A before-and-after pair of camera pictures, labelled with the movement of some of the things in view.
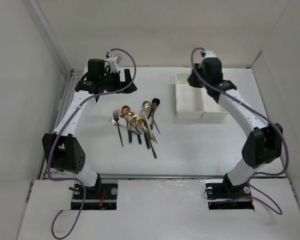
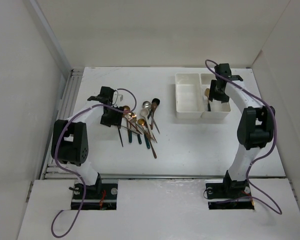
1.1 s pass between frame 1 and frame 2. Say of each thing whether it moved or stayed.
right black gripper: moved
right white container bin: stayed
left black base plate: stayed
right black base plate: stayed
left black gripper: moved
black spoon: stayed
